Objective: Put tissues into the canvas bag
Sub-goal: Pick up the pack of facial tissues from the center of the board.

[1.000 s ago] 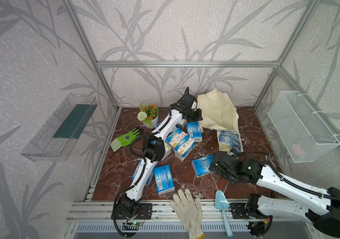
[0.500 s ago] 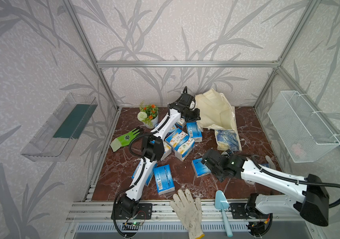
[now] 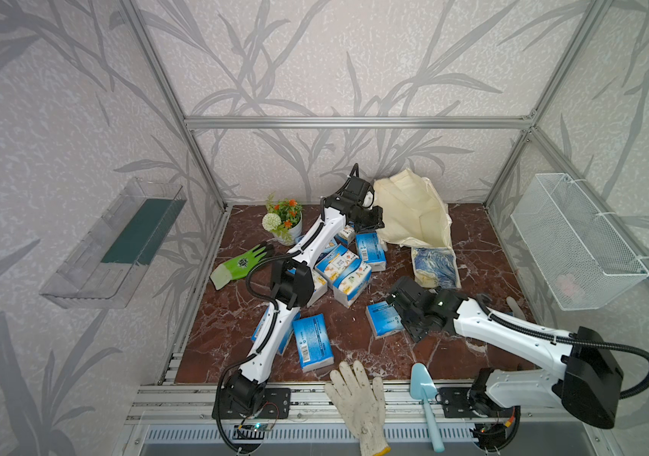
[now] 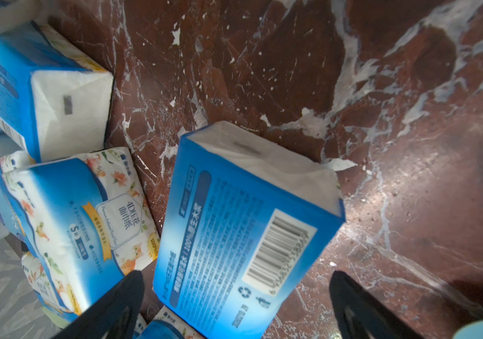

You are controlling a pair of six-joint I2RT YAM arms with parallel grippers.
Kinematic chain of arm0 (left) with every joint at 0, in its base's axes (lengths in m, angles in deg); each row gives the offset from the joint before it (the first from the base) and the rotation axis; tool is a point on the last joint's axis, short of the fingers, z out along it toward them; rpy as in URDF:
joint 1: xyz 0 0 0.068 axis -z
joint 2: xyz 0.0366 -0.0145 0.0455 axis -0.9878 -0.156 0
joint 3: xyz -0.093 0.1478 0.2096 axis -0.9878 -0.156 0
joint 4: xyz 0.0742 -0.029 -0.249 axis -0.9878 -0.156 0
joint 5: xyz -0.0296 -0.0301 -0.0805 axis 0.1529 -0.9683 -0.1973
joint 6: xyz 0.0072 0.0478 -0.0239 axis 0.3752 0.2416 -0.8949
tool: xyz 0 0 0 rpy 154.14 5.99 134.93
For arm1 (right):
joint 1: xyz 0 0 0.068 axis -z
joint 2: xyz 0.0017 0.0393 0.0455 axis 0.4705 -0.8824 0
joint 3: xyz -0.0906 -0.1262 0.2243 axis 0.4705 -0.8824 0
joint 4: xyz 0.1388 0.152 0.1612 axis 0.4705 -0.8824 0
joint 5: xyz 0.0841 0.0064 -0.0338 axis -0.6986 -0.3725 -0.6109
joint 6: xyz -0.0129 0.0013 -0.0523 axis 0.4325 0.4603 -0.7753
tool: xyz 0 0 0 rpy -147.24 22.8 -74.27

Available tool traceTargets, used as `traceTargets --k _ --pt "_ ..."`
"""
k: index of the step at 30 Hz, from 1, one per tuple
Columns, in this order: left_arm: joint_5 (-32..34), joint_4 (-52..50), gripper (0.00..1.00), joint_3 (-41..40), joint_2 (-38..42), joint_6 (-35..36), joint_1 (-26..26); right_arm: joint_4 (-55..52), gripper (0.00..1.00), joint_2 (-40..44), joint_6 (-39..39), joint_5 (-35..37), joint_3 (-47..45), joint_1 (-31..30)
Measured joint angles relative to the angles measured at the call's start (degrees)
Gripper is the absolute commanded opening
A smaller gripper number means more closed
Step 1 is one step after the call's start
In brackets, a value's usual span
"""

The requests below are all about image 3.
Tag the clear plastic wall shelf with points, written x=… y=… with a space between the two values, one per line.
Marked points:
x=110 y=262

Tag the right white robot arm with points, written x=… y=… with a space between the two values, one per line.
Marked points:
x=570 y=371

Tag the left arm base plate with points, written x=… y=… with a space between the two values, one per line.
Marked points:
x=271 y=403

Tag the orange blue tissue pack back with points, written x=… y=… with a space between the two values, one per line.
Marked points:
x=346 y=236

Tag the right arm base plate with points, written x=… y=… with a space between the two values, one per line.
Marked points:
x=460 y=402

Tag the white cotton glove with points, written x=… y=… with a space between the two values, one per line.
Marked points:
x=361 y=403

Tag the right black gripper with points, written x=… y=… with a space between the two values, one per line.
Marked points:
x=413 y=332

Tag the teal plastic trowel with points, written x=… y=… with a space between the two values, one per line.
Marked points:
x=423 y=389

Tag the blue tissue pack front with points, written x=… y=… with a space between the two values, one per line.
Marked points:
x=312 y=343

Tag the white wire basket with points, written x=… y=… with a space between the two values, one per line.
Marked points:
x=584 y=260

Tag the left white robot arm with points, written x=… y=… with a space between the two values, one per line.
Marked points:
x=241 y=388

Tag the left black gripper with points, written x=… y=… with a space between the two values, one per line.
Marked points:
x=376 y=222

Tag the green black work glove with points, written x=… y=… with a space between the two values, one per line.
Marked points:
x=240 y=266

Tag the blue dotted white glove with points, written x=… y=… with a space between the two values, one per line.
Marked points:
x=515 y=309

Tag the blue white upright tissue pack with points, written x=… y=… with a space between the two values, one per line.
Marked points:
x=371 y=251

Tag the orange blue tissue pack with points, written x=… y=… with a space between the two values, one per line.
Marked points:
x=320 y=287
x=351 y=282
x=336 y=263
x=346 y=236

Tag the canvas bag with blue painting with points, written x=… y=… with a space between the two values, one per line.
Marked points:
x=415 y=216

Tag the white ribbed flower pot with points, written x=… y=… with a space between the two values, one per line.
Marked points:
x=290 y=236

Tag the artificial green flower plant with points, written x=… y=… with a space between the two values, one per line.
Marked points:
x=287 y=212

